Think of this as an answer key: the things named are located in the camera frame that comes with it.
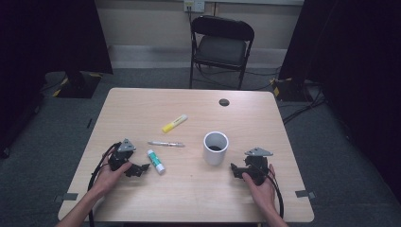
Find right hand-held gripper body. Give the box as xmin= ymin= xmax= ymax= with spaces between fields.
xmin=244 ymin=147 xmax=274 ymax=186

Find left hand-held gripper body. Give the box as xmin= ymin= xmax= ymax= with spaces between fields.
xmin=108 ymin=138 xmax=137 ymax=172

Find white green glue stick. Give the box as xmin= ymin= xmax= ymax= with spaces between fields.
xmin=146 ymin=148 xmax=166 ymax=176

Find white cup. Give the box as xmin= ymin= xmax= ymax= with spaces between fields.
xmin=202 ymin=131 xmax=230 ymax=166

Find silver pen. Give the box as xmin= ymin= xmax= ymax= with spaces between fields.
xmin=147 ymin=140 xmax=186 ymax=148

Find yellow highlighter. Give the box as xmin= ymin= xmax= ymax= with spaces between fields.
xmin=161 ymin=113 xmax=189 ymax=134

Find person's right hand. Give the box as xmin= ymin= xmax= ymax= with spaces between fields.
xmin=241 ymin=163 xmax=277 ymax=209

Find person's left hand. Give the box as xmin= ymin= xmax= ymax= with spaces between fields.
xmin=90 ymin=156 xmax=133 ymax=198

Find grey tape strip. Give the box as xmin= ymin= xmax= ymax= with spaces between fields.
xmin=53 ymin=192 xmax=79 ymax=203
xmin=294 ymin=189 xmax=317 ymax=200

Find black stand base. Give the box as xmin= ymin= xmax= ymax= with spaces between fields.
xmin=270 ymin=77 xmax=314 ymax=103
xmin=52 ymin=70 xmax=104 ymax=99

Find black folding chair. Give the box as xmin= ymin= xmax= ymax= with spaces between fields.
xmin=189 ymin=14 xmax=255 ymax=91

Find black curtain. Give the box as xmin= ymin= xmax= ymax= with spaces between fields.
xmin=278 ymin=0 xmax=401 ymax=204
xmin=0 ymin=0 xmax=114 ymax=159

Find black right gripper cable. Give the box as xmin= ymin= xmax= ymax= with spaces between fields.
xmin=263 ymin=171 xmax=285 ymax=219

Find black floor cables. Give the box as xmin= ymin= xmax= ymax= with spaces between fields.
xmin=282 ymin=86 xmax=327 ymax=125

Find white wall outlet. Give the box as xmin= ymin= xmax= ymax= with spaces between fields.
xmin=183 ymin=0 xmax=206 ymax=14

